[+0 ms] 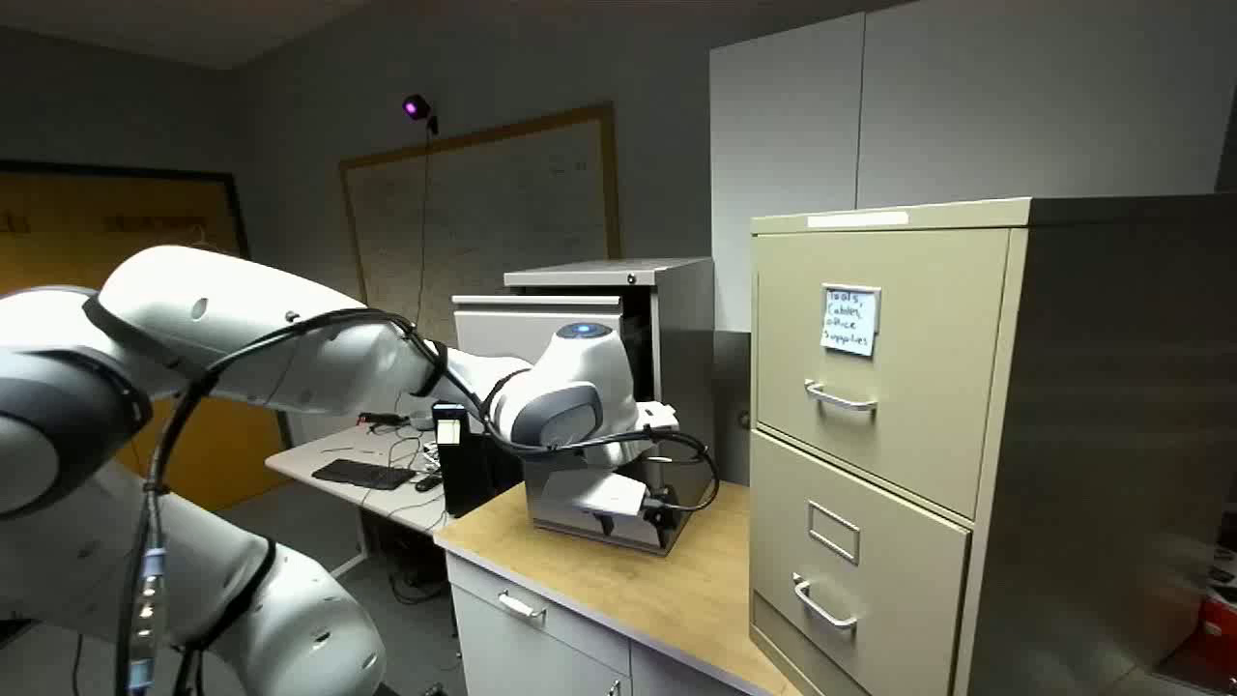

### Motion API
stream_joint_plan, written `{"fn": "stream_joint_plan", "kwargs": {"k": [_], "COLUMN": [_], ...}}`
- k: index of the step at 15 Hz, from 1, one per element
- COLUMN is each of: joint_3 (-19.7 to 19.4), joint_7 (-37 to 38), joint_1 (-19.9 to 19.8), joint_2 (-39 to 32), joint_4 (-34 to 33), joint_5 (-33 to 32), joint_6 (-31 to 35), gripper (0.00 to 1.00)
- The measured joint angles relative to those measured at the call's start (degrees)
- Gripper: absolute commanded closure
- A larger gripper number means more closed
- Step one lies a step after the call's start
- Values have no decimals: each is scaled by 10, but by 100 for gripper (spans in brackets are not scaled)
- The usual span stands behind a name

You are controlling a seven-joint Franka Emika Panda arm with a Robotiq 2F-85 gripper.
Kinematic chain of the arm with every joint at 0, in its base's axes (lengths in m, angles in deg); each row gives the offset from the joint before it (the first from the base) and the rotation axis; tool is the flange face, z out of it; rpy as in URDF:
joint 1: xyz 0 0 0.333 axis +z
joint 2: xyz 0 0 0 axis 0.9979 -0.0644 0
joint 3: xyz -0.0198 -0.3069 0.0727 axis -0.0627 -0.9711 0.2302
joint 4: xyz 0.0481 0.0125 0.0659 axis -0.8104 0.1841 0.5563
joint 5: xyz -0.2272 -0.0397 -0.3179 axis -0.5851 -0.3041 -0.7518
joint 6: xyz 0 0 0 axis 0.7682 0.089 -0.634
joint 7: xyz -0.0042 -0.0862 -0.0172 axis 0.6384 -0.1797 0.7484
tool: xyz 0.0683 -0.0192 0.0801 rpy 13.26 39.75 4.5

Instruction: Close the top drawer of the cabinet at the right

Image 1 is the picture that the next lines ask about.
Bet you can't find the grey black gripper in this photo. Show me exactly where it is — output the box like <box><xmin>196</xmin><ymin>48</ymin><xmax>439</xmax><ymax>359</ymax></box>
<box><xmin>522</xmin><ymin>401</ymin><xmax>703</xmax><ymax>552</ymax></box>

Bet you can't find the grey cabinet drawer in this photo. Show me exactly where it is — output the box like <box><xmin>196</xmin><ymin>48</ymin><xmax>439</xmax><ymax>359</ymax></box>
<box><xmin>450</xmin><ymin>294</ymin><xmax>632</xmax><ymax>379</ymax></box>

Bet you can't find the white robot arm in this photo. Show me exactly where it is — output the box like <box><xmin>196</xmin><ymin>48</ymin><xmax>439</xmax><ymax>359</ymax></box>
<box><xmin>0</xmin><ymin>243</ymin><xmax>679</xmax><ymax>696</ymax></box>

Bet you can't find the dark grey small cabinet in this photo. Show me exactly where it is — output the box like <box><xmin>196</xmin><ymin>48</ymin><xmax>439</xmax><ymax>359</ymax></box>
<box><xmin>502</xmin><ymin>254</ymin><xmax>748</xmax><ymax>485</ymax></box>

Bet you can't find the wood-top white cabinet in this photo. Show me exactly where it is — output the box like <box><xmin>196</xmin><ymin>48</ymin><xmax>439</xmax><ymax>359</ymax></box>
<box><xmin>433</xmin><ymin>485</ymin><xmax>795</xmax><ymax>696</ymax></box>

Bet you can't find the beige cabinet bottom drawer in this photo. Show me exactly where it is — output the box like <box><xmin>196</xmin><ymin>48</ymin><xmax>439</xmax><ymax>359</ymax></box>
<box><xmin>749</xmin><ymin>436</ymin><xmax>971</xmax><ymax>696</ymax></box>

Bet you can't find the beige cabinet drawer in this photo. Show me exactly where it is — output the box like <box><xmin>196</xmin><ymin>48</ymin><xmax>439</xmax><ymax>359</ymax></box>
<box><xmin>749</xmin><ymin>436</ymin><xmax>971</xmax><ymax>696</ymax></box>
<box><xmin>749</xmin><ymin>231</ymin><xmax>1011</xmax><ymax>515</ymax></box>

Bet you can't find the beige cabinet top drawer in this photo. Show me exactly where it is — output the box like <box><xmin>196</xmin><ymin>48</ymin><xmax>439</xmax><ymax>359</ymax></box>
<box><xmin>749</xmin><ymin>231</ymin><xmax>1011</xmax><ymax>515</ymax></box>

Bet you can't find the beige two-drawer filing cabinet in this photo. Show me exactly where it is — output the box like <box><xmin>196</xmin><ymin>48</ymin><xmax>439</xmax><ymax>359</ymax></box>
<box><xmin>749</xmin><ymin>195</ymin><xmax>1237</xmax><ymax>696</ymax></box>

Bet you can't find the light wooden desk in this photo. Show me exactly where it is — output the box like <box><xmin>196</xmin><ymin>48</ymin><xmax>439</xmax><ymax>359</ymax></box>
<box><xmin>268</xmin><ymin>425</ymin><xmax>444</xmax><ymax>533</ymax></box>

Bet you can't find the white paper label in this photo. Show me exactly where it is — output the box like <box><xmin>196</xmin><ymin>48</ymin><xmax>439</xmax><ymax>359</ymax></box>
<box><xmin>821</xmin><ymin>287</ymin><xmax>882</xmax><ymax>359</ymax></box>

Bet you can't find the black keyboard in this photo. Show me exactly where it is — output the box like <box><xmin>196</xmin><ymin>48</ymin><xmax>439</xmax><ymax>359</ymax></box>
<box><xmin>308</xmin><ymin>459</ymin><xmax>415</xmax><ymax>492</ymax></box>

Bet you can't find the wood-framed whiteboard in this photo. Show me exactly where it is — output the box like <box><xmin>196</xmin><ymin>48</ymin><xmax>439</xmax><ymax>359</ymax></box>
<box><xmin>341</xmin><ymin>105</ymin><xmax>622</xmax><ymax>342</ymax></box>

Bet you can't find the red object at right edge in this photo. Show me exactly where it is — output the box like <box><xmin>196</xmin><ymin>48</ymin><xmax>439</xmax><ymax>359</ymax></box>
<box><xmin>1191</xmin><ymin>548</ymin><xmax>1237</xmax><ymax>677</ymax></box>

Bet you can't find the yellow framed board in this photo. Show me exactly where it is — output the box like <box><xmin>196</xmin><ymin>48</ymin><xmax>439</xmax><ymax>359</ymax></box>
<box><xmin>0</xmin><ymin>159</ymin><xmax>290</xmax><ymax>515</ymax></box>

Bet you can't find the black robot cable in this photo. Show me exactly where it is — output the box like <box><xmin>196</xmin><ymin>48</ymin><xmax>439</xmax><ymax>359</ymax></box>
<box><xmin>113</xmin><ymin>305</ymin><xmax>728</xmax><ymax>696</ymax></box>

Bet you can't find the black camera with purple light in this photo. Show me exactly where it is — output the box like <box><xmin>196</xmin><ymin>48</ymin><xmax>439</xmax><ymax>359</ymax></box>
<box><xmin>404</xmin><ymin>92</ymin><xmax>440</xmax><ymax>137</ymax></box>

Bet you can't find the tall white wall cabinet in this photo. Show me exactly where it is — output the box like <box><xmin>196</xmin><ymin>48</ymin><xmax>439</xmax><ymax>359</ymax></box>
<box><xmin>707</xmin><ymin>0</ymin><xmax>1237</xmax><ymax>334</ymax></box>

